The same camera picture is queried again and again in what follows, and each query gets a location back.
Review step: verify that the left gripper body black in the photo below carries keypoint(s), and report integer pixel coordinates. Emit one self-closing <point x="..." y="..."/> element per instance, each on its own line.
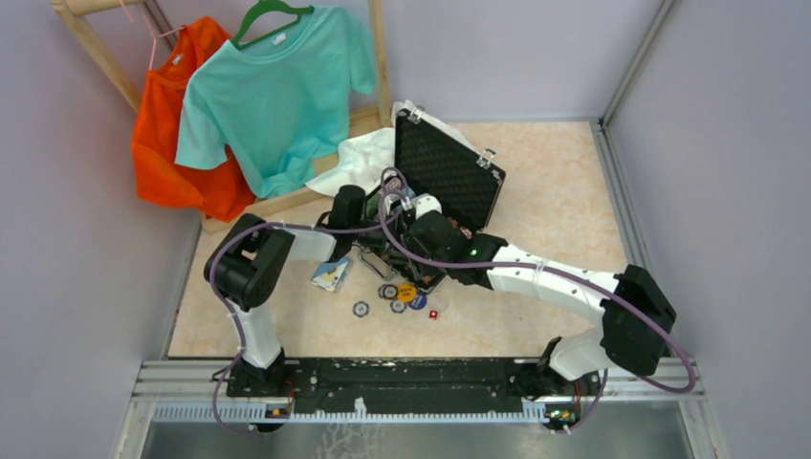
<point x="381" y="238"/>

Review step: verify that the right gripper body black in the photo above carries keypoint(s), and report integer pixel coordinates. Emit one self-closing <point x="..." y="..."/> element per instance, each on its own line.
<point x="417" y="248"/>

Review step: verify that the grey poker chip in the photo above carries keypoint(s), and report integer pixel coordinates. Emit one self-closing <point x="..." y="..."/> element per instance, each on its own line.
<point x="388" y="291"/>
<point x="398" y="306"/>
<point x="361" y="309"/>

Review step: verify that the black poker set case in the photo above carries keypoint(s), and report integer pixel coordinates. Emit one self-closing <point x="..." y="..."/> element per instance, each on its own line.
<point x="466" y="183"/>

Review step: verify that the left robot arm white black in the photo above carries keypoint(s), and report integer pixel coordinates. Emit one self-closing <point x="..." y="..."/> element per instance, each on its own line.
<point x="244" y="269"/>

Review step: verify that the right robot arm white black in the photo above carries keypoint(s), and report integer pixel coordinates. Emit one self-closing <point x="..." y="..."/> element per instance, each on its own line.
<point x="630" y="314"/>

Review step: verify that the yellow big blind button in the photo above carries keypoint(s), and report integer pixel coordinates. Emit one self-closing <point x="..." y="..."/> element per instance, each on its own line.
<point x="407" y="292"/>

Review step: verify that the blue playing card box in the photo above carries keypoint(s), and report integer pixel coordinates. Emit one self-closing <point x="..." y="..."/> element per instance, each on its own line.
<point x="329" y="276"/>

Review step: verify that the blue small blind button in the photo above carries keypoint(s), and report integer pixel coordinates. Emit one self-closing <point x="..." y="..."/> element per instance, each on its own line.
<point x="419" y="302"/>

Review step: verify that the white cloth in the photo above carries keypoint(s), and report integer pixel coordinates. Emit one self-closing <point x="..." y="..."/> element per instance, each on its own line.
<point x="361" y="162"/>

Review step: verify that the teal t-shirt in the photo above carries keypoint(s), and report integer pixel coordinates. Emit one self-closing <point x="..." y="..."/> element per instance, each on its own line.
<point x="278" y="104"/>

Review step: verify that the green clothes hanger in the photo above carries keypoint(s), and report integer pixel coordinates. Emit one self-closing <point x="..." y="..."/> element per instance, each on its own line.
<point x="266" y="19"/>

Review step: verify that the pink clothes hanger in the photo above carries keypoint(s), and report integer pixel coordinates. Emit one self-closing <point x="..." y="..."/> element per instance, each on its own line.
<point x="151" y="25"/>

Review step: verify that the wooden clothes rack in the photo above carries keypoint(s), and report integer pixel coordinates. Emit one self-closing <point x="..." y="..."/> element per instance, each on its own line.
<point x="362" y="120"/>

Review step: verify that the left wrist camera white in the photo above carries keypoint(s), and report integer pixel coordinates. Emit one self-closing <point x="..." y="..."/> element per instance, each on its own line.
<point x="376" y="201"/>

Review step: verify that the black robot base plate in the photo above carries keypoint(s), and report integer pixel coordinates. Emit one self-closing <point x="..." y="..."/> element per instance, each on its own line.
<point x="407" y="386"/>

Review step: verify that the aluminium frame rail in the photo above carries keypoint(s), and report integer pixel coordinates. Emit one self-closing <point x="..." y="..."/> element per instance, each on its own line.
<point x="195" y="390"/>

